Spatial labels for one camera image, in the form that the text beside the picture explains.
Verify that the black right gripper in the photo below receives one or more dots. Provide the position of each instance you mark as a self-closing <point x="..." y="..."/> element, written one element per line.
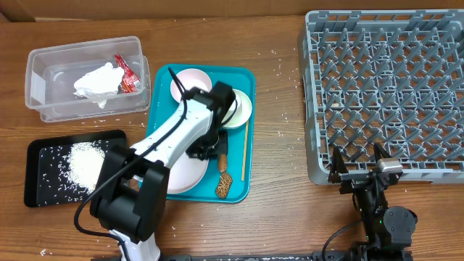
<point x="338" y="174"/>

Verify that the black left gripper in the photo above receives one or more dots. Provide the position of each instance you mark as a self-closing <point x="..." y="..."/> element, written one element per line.
<point x="222" y="147"/>

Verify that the white saucer plate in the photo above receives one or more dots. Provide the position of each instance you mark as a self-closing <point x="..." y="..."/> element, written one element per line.
<point x="239" y="112"/>

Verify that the pink small bowl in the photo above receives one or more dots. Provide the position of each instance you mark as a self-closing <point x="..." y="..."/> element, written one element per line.
<point x="190" y="78"/>

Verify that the brown carrot piece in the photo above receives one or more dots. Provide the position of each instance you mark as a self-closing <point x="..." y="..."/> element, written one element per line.
<point x="222" y="163"/>

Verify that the large white plate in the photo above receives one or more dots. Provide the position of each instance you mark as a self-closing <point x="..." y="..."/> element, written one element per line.
<point x="186" y="173"/>

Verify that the red snack wrapper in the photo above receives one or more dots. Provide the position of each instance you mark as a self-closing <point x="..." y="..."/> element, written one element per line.
<point x="131" y="83"/>

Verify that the brown shiitake mushroom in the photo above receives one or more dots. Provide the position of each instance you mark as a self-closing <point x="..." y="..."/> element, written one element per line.
<point x="224" y="185"/>

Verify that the white napkin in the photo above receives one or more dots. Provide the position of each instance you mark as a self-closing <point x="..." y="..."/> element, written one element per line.
<point x="100" y="84"/>

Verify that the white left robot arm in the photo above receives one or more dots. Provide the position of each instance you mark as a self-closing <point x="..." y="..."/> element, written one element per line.
<point x="130" y="195"/>

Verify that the grey dishwasher rack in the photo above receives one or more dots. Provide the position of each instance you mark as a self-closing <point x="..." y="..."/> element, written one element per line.
<point x="391" y="77"/>

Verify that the wooden chopstick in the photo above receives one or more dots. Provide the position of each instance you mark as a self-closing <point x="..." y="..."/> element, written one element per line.
<point x="245" y="151"/>

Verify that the teal plastic tray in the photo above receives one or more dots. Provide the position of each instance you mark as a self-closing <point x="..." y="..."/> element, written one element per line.
<point x="163" y="105"/>

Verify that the pile of rice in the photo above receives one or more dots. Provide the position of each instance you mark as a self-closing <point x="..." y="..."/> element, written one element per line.
<point x="85" y="161"/>

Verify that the clear plastic bin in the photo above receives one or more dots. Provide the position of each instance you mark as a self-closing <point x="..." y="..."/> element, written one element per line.
<point x="51" y="74"/>

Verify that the black tray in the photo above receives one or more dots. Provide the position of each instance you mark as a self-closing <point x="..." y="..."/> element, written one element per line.
<point x="45" y="180"/>

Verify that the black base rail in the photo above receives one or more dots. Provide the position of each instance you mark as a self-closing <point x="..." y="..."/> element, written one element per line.
<point x="315" y="256"/>

